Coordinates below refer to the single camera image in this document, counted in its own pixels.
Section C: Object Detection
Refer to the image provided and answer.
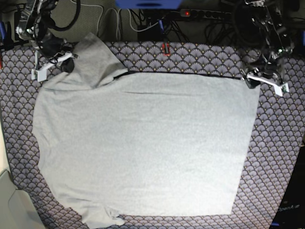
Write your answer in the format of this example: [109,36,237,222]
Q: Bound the patterned fan-print tablecloth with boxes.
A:
[0,42,305,229]

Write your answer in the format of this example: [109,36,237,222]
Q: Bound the black power strip red switch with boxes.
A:
[179,9,231,21]

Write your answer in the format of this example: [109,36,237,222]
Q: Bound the white cable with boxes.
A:
[96,7,159,39]

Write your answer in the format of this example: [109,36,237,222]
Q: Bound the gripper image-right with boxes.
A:
[243,56,284,89]

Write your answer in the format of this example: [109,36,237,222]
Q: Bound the light grey T-shirt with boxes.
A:
[32,34,260,229]

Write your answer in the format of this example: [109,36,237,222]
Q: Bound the red black table clamp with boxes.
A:
[162,42,171,56]

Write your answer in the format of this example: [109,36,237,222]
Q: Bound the blue box overhead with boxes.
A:
[115,0,182,9]

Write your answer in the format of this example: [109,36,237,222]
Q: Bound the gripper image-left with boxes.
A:
[39,35,74,73]

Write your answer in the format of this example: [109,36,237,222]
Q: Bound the beige plastic bin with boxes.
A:
[0,170,45,229]

